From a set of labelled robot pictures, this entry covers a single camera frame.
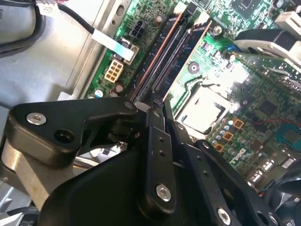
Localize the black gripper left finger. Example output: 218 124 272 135
8 96 177 213

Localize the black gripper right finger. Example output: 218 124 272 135
161 100 283 226

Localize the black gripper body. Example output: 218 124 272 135
37 150 214 226

